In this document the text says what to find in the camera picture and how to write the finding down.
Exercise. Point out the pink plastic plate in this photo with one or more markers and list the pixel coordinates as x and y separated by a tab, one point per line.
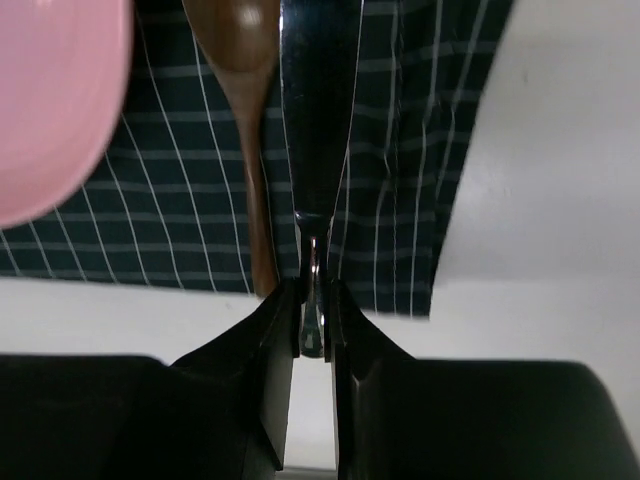
65	67

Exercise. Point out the brown wooden spoon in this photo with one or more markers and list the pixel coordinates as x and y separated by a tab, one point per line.
240	41

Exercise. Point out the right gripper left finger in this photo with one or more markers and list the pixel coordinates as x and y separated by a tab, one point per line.
218	412

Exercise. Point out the dark checked cloth napkin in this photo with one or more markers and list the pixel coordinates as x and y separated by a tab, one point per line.
166	206

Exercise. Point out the silver table knife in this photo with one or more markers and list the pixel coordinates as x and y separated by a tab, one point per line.
319	49

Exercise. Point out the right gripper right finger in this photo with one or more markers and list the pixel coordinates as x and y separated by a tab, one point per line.
400	417

